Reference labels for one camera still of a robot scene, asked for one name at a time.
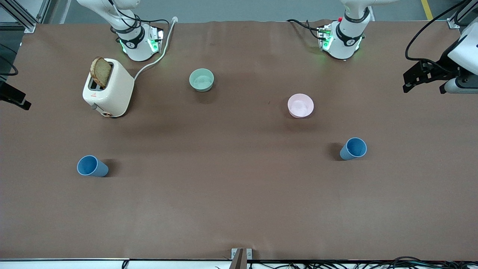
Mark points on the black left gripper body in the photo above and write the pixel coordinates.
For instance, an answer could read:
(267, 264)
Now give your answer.
(444, 64)

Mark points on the blue ribbed plastic cup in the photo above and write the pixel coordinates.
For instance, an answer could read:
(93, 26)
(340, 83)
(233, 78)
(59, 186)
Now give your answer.
(354, 148)
(87, 165)

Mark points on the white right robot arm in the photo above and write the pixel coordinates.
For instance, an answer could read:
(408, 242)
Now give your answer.
(136, 48)

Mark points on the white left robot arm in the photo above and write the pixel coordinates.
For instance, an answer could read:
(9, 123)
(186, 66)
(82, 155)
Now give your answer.
(345, 41)

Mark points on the brown bread slice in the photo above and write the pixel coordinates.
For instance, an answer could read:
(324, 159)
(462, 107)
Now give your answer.
(101, 71)

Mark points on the cream white toaster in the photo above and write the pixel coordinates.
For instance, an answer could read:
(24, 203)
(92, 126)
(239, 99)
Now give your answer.
(115, 89)

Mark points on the pale pink bowl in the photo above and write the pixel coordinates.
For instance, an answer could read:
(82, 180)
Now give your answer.
(300, 105)

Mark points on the mint green bowl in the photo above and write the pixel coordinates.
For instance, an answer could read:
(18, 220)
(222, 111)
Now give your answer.
(201, 80)

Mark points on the brown table cover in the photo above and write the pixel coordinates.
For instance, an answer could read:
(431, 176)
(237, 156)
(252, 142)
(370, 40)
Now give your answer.
(239, 194)

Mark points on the aluminium frame profile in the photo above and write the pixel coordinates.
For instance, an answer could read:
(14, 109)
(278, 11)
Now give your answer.
(453, 23)
(28, 26)

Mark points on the grey metal mounting bracket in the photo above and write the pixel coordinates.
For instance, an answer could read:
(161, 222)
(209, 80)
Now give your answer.
(248, 254)

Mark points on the brown camera post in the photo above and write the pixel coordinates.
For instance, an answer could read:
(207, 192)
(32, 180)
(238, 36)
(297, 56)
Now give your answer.
(239, 261)

